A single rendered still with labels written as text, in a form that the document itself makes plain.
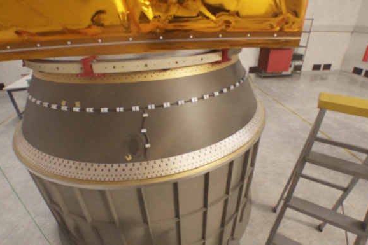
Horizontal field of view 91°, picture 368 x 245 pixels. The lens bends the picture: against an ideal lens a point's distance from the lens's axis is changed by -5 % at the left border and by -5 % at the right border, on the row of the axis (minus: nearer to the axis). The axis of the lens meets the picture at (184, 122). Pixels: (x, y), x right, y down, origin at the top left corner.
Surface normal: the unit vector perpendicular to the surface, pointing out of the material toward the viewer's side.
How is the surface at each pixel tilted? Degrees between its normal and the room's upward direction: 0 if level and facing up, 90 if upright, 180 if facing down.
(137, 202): 90
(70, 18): 88
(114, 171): 43
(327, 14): 90
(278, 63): 90
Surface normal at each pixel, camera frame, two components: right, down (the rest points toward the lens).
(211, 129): 0.46, -0.06
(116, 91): 0.02, 0.01
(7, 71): 0.13, 0.47
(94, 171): -0.07, -0.32
